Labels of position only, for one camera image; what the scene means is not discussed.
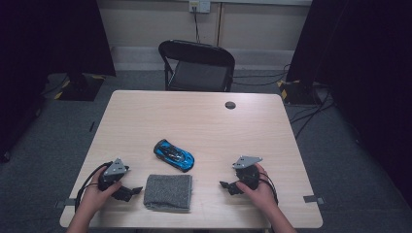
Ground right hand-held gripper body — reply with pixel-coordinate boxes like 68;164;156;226
232;155;263;191

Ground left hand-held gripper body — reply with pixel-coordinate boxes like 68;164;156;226
96;157;130;192

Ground grey terry towel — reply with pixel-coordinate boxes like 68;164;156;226
143;174;193;214

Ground blue toy car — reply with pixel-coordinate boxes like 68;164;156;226
153;139;195;173

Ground person's right hand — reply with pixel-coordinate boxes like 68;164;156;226
235;163;278;215

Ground person's left hand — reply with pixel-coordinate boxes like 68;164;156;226
79;179;122;216

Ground grey tape strip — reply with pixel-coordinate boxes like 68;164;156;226
303;194;326;206
54;197;78;209

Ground black stand base yellow stripes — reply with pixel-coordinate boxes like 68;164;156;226
55;73;107;102
276;79;324;106

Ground black folding chair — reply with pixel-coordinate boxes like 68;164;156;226
157;39;236;93

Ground black curtain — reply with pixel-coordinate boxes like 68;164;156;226
286;0;412;208
0;0;117;163

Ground right hand-held gripper black cable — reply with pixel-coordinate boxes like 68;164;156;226
257;171;280;207

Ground hand-held gripper black cable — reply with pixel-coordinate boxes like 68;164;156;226
74;161;113;213
257;171;280;207

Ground left hand-held gripper black cable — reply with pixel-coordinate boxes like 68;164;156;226
74;161;113;213

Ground black floor cables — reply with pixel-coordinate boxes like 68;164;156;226
232;63;338;141

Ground thin vertical wall conduit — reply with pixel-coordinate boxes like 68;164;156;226
216;2;224;47

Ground black plugged wall cable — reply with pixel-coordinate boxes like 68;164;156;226
192;6;201;44

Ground white wall socket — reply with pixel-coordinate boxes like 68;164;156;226
189;0;212;14

